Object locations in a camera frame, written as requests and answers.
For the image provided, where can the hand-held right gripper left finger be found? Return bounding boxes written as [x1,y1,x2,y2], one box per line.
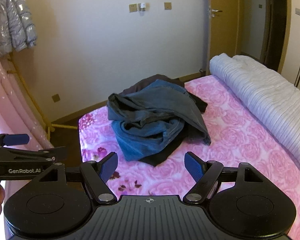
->
[36,152,119,204]

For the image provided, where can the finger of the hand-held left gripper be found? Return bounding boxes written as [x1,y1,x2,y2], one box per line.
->
[0,132,30,147]
[0,146,67,163]

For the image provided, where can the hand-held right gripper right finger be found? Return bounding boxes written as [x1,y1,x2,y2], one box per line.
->
[183,151,267,204]

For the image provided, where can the dark grey jeans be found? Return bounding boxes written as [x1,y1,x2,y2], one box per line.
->
[107,79,212,146]

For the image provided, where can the pink sheer curtain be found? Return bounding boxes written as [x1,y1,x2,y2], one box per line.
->
[0,36,56,188]

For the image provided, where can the black cloth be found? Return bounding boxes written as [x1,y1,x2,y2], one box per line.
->
[137,93,208,167]

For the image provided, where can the blue jeans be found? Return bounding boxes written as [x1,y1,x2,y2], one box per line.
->
[114,119,188,162]

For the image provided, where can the pink floral blanket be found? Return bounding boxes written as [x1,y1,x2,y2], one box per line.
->
[79,74,300,240]

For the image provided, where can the dark brown cloth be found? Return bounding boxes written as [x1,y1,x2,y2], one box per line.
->
[122,74,186,94]

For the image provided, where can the white ribbed quilt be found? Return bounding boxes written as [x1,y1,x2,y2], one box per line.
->
[209,53,300,175]

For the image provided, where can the silver puffer jacket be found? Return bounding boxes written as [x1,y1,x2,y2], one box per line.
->
[0,0,38,56]

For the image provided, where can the wooden door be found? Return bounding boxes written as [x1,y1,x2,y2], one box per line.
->
[207,0,241,81]

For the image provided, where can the metal door handle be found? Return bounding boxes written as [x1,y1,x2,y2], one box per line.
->
[208,5,223,18]

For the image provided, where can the dark door frame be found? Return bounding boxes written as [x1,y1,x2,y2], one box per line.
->
[261,0,288,73]

